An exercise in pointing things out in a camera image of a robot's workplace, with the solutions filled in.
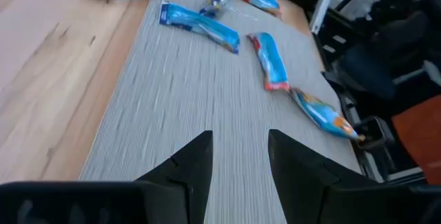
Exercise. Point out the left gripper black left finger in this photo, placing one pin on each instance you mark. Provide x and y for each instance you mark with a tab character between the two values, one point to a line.
186	182

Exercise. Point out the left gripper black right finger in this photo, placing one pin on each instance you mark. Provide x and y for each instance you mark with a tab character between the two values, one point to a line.
299	182

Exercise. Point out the blue orange granola bar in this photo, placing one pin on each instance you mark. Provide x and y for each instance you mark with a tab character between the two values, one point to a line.
322	113

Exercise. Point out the silver green granola bar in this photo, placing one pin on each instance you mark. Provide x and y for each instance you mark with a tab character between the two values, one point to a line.
217	1

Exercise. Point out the grey woven mat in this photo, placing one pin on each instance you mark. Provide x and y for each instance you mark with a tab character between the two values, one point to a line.
206	96

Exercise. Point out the orange brown panel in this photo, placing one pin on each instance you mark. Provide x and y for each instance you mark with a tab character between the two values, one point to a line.
420	138

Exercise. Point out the dark blue office chair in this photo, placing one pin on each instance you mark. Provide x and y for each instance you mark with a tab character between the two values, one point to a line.
372	69

